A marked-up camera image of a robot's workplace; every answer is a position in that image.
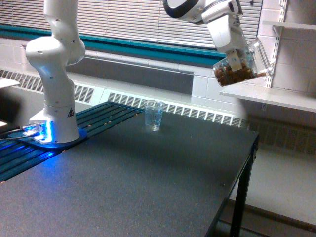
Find blue slotted mounting plate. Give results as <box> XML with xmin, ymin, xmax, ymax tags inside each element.
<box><xmin>0</xmin><ymin>102</ymin><xmax>143</xmax><ymax>181</ymax></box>

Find white upper wall shelf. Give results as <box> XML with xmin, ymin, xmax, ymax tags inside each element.
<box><xmin>262</xmin><ymin>21</ymin><xmax>316</xmax><ymax>30</ymax></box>

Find white lower wall shelf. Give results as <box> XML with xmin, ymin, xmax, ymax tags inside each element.
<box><xmin>220</xmin><ymin>83</ymin><xmax>316</xmax><ymax>113</ymax></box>

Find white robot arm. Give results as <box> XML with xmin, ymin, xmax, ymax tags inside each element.
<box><xmin>24</xmin><ymin>0</ymin><xmax>246</xmax><ymax>145</ymax></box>

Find black table leg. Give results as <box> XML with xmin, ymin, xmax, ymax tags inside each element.
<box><xmin>230</xmin><ymin>136</ymin><xmax>259</xmax><ymax>237</ymax></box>

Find white window blinds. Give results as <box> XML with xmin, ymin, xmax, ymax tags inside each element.
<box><xmin>0</xmin><ymin>0</ymin><xmax>263</xmax><ymax>52</ymax></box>

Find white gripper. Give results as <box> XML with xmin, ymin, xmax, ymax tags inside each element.
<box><xmin>201</xmin><ymin>0</ymin><xmax>247</xmax><ymax>70</ymax></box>

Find black cable at base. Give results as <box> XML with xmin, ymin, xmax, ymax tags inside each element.
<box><xmin>0</xmin><ymin>126</ymin><xmax>25</xmax><ymax>141</ymax></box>

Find white shelf bracket rail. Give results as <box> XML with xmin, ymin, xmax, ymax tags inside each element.
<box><xmin>263</xmin><ymin>0</ymin><xmax>288</xmax><ymax>88</ymax></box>

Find white wall shelf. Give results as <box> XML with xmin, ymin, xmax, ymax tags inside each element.
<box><xmin>262</xmin><ymin>21</ymin><xmax>316</xmax><ymax>30</ymax></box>
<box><xmin>220</xmin><ymin>83</ymin><xmax>316</xmax><ymax>113</ymax></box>

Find white baseboard heater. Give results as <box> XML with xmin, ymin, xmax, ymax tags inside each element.
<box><xmin>0</xmin><ymin>69</ymin><xmax>250</xmax><ymax>129</ymax></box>

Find empty clear plastic cup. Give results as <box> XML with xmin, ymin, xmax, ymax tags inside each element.
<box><xmin>144</xmin><ymin>100</ymin><xmax>165</xmax><ymax>131</ymax></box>

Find clear cup with brown pellets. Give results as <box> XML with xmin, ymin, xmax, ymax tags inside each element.
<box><xmin>213</xmin><ymin>38</ymin><xmax>272</xmax><ymax>86</ymax></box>

